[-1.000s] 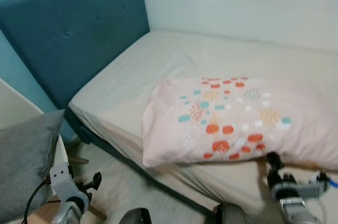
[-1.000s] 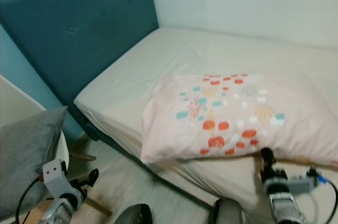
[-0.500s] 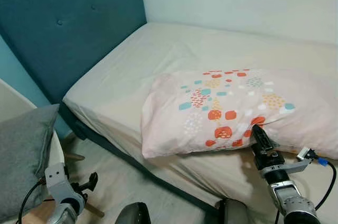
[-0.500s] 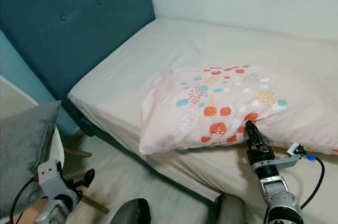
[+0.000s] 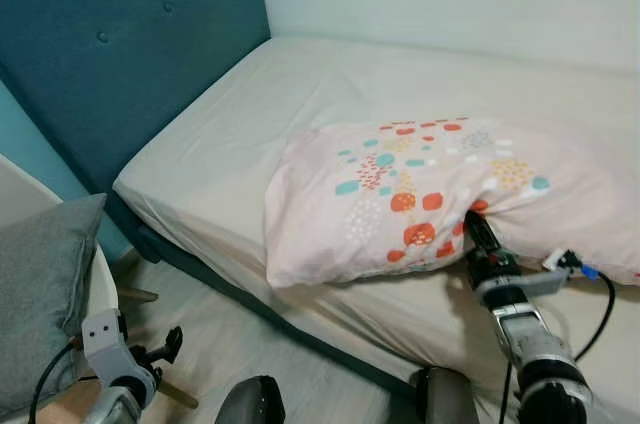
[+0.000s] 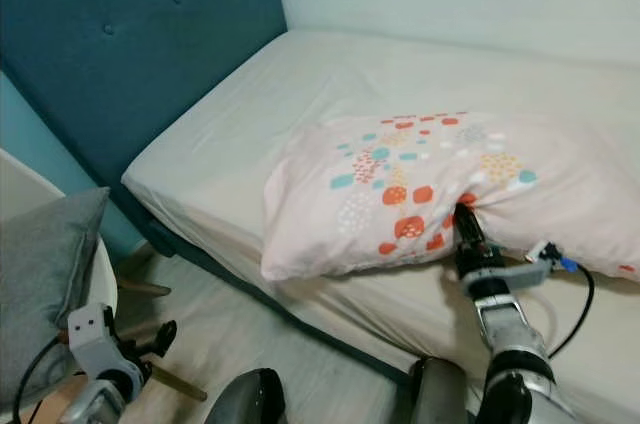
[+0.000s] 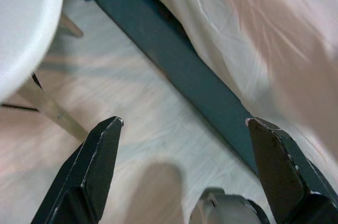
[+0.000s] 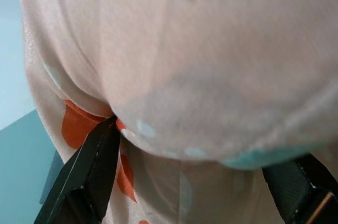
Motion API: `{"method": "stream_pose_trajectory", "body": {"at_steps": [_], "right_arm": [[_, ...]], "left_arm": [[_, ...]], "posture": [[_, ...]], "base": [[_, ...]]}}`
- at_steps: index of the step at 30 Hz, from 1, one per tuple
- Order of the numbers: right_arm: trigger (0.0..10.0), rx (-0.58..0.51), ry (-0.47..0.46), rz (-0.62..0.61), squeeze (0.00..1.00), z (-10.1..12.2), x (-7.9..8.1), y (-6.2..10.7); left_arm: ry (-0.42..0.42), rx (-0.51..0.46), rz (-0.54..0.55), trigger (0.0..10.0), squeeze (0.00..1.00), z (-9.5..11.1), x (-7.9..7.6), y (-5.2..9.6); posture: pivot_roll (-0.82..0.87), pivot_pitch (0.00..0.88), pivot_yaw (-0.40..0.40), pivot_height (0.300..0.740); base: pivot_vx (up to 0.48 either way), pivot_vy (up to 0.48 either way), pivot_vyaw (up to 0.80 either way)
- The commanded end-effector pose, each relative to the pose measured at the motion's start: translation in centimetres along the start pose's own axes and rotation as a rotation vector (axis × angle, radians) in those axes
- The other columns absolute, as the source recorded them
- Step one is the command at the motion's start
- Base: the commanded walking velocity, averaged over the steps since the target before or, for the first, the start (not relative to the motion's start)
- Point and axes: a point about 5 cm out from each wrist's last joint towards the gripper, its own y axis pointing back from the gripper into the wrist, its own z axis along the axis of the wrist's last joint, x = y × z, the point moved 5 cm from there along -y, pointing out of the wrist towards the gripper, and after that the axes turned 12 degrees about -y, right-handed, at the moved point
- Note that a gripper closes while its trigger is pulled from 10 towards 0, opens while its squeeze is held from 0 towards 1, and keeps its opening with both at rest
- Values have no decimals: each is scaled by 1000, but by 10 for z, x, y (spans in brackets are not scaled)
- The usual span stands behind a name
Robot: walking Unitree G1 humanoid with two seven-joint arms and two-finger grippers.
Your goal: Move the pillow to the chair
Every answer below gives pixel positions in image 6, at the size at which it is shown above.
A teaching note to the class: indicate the pink patterned pillow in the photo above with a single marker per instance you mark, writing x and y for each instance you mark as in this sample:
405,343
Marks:
330,214

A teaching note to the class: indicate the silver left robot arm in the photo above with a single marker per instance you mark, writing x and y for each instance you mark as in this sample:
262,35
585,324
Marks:
105,394

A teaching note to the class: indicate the white chair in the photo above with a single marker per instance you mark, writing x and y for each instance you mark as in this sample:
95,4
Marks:
25,184

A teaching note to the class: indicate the grey cushion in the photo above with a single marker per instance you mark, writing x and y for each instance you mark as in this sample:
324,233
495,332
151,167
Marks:
50,294

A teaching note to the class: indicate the black left robot leg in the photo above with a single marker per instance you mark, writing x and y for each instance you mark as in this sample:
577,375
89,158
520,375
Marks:
245,399

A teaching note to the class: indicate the black robot leg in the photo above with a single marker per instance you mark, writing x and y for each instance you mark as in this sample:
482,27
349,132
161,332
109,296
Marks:
245,399
438,394

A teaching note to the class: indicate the black right robot leg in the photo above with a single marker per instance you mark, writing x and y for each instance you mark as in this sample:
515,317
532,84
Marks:
438,394

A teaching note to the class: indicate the beige sheeted mattress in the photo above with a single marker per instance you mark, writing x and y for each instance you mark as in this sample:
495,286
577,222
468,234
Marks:
240,94

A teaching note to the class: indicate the blue tufted headboard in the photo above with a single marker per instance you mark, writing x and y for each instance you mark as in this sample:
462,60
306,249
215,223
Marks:
130,44

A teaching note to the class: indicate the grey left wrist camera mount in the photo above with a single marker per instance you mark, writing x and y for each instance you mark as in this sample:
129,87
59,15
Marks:
88,329

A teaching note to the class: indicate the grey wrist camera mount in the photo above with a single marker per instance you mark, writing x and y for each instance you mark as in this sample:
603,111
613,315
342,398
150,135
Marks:
88,329
520,274

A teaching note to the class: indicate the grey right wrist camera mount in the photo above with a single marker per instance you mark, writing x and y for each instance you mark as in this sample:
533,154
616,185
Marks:
520,274

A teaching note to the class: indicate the blue bed frame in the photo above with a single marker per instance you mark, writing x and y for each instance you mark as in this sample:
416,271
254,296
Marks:
210,264

